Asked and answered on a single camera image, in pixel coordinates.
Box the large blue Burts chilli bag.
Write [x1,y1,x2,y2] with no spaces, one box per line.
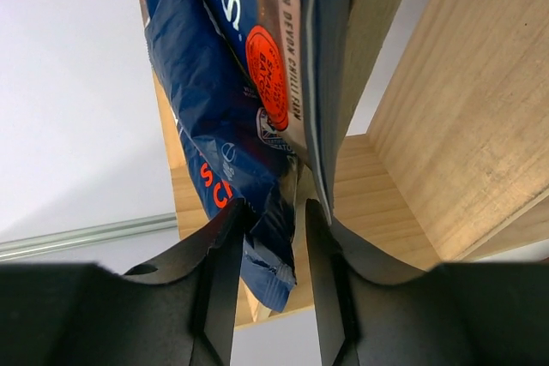
[263,0,353,219]

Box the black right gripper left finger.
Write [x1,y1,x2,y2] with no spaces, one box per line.
[1,200,244,365]

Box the small blue Burts chilli bag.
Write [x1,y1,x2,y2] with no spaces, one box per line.
[140,0,298,312]

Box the wooden two-tier shelf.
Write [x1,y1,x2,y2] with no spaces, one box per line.
[152,0,549,331]

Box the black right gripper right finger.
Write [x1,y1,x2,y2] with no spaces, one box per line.
[305,200,548,365]

